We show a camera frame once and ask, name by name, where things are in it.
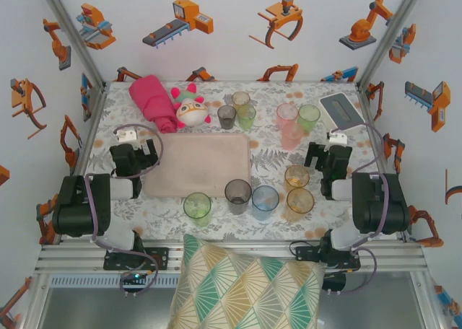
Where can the pink rolled towel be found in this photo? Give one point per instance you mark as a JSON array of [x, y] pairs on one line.
[[151, 98]]

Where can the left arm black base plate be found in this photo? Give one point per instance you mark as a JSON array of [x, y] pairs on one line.
[[162, 251]]

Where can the beige rectangular tray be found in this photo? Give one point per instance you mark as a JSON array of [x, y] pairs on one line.
[[198, 163]]

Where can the teal yellow patterned pillow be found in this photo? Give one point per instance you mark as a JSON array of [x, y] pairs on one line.
[[245, 289]]

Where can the pink translucent plastic cup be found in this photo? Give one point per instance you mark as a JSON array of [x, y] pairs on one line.
[[286, 114]]

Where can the aluminium side rail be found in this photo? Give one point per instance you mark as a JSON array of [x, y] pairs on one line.
[[366, 102], [92, 123]]

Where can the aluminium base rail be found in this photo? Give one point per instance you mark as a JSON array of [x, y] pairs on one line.
[[175, 257]]

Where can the aluminium frame post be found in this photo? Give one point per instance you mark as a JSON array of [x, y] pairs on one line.
[[393, 33], [72, 33]]

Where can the grey translucent plastic cup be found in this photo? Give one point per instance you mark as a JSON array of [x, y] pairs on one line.
[[238, 195], [226, 119]]

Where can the amber translucent plastic cup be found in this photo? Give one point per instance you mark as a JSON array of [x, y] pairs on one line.
[[300, 202], [296, 179], [240, 100]]

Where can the small board with green light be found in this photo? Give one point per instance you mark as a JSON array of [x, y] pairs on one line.
[[134, 276]]

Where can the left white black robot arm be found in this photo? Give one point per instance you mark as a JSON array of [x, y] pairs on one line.
[[79, 206]]

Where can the blue translucent plastic cup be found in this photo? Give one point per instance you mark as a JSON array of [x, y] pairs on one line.
[[265, 201]]

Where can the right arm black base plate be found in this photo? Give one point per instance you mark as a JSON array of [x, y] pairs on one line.
[[303, 253]]

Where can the floral printed tablecloth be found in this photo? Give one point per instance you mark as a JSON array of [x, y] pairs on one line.
[[223, 224]]

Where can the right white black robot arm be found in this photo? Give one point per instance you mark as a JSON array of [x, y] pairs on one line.
[[379, 202]]

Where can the white grey tissue box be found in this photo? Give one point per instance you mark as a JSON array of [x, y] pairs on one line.
[[341, 110]]

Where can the green translucent plastic cup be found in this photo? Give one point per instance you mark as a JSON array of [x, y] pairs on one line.
[[197, 208], [309, 118], [246, 119]]

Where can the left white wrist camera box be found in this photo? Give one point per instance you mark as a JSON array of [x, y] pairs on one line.
[[127, 136]]

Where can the white pink plush toy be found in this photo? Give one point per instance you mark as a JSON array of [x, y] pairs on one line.
[[191, 110]]

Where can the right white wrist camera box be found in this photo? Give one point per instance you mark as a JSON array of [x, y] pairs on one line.
[[337, 138]]

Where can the small black controller box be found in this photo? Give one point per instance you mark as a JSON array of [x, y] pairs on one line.
[[334, 282]]

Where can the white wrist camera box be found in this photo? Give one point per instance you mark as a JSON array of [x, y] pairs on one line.
[[127, 136], [337, 138]]

